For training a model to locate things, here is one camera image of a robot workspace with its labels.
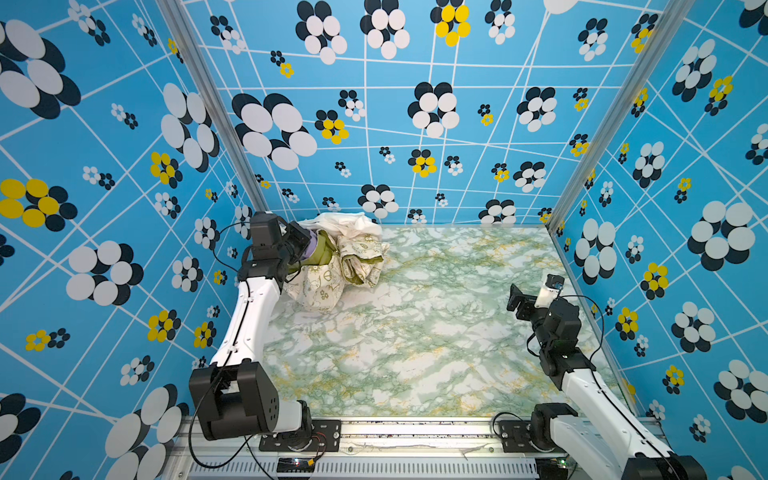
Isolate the aluminium front rail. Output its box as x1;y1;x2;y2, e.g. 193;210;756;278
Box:
161;416;685;480

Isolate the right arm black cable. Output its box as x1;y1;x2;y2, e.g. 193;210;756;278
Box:
524;292;679;469

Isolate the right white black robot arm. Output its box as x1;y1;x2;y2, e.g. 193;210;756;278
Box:
507;274;707;479

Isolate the right aluminium corner post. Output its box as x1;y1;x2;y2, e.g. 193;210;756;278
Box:
547;0;695;235

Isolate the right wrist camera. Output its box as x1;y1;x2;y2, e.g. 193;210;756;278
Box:
534;274;565;308

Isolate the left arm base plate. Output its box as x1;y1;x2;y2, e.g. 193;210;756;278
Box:
258;419;342;453

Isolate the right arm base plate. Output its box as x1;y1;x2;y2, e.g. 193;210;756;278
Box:
492;420;567;456

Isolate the white cloth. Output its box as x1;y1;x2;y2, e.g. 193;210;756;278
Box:
298;212;382;240

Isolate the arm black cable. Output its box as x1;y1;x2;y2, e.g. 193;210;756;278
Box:
187;223;259;470
524;292;679;469

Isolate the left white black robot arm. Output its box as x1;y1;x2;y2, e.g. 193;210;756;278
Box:
189;212;313;442

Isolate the cream patterned cloth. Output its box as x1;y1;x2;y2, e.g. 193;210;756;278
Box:
283;231;390;311

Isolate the purple cloth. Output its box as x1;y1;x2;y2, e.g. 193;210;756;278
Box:
301;230;333;266

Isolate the left aluminium corner post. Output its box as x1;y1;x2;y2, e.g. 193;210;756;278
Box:
157;0;269;211

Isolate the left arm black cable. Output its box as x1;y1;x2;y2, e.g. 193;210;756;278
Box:
187;223;259;470

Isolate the aluminium corner post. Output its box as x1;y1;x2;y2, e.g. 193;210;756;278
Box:
547;0;695;235
157;0;269;211

